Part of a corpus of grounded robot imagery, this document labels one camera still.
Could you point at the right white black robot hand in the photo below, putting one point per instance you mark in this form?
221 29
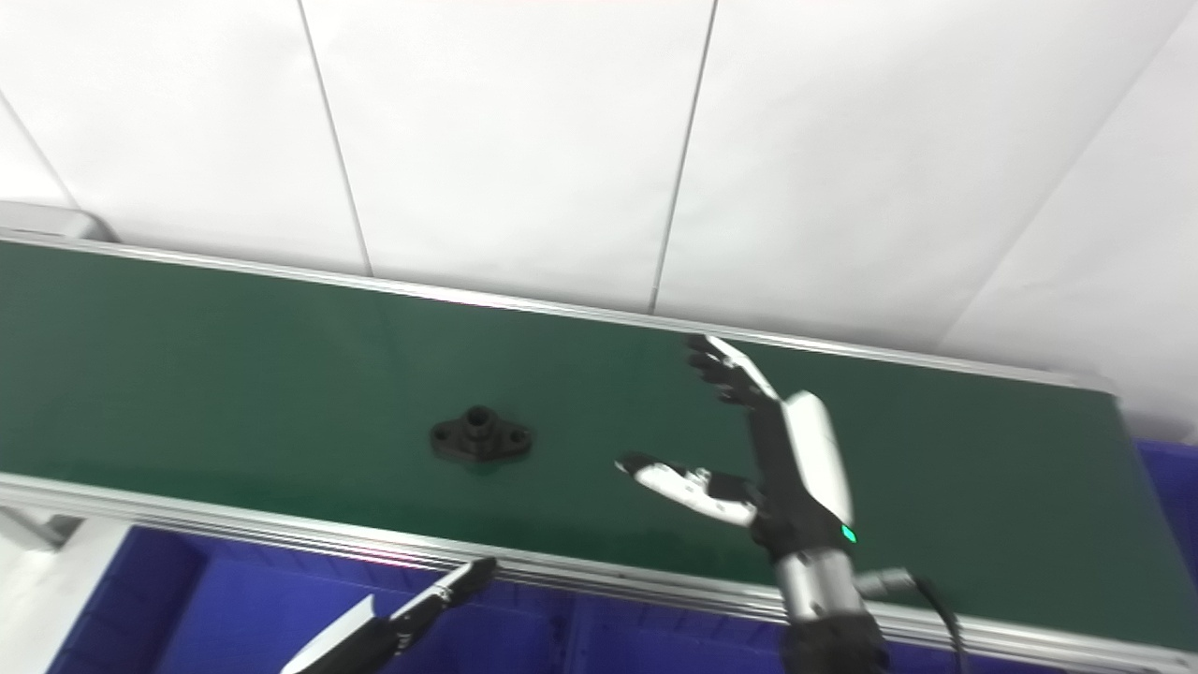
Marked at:
810 468

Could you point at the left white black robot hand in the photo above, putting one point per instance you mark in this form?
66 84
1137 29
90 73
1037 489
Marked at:
356 646

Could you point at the black flanged machine part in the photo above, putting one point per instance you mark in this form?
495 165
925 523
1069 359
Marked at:
480 438

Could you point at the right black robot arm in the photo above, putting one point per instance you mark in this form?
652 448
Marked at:
824 646

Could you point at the green conveyor belt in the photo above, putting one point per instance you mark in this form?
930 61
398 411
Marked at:
281 534
281 393

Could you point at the blue plastic bin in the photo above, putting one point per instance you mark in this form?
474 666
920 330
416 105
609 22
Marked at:
1175 487
674 646
206 608

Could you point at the aluminium conveyor support leg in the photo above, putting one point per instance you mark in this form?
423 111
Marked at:
28 529

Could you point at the grey conveyor end housing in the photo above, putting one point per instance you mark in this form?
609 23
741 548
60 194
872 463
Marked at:
47 223

